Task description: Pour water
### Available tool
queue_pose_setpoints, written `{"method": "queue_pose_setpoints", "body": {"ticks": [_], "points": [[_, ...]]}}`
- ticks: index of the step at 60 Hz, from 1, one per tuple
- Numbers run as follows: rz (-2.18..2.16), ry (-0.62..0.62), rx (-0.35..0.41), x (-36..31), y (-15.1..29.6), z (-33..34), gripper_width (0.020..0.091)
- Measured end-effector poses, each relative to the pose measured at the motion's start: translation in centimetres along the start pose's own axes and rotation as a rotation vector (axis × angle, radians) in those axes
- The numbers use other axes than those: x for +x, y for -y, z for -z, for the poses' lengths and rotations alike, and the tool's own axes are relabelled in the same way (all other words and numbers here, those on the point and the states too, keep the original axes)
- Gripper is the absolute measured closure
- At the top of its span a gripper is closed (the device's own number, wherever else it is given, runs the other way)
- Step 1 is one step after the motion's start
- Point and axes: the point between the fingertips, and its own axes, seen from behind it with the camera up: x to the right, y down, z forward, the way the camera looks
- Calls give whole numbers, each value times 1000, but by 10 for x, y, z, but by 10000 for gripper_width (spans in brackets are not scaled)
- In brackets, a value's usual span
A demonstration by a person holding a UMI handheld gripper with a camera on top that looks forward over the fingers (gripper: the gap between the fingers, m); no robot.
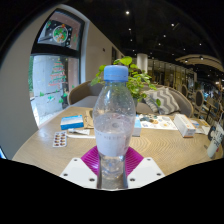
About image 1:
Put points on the grey curved sofa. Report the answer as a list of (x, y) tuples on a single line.
[(81, 93)]

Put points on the group of ceiling lights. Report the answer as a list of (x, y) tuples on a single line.
[(127, 12)]

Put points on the clear blue-capped water bottle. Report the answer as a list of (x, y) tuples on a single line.
[(114, 126)]

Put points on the white plastic packet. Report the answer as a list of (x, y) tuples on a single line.
[(78, 133)]

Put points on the blue and white flat box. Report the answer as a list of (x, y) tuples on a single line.
[(71, 122)]

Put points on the green potted plant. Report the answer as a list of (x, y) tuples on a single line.
[(140, 80)]

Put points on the white rectangular box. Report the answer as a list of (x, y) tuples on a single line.
[(184, 125)]

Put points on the pill blister pack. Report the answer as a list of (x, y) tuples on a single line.
[(60, 139)]

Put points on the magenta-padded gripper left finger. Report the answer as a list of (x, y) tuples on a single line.
[(80, 168)]

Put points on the group of dining chairs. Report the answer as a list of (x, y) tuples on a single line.
[(200, 100)]

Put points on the small light blue box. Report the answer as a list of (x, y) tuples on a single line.
[(137, 126)]

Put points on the grey white chevron cushion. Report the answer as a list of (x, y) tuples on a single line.
[(165, 100)]

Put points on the brown paper card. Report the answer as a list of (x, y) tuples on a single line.
[(88, 119)]

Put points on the window with holiday stickers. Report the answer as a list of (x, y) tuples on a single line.
[(55, 76)]

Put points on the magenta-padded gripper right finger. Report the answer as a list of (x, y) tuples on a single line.
[(145, 168)]

